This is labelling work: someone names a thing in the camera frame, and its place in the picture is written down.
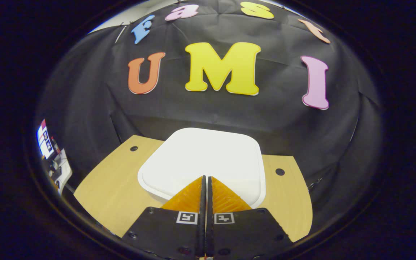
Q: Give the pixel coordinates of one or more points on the wooden desktop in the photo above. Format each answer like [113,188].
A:
[110,191]

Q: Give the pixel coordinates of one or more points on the white desktop garbage bin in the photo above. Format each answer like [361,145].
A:
[200,159]

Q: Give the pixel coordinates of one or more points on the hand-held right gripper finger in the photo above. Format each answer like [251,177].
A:
[210,224]
[202,224]

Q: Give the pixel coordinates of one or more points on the white side table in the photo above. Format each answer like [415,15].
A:
[63,171]

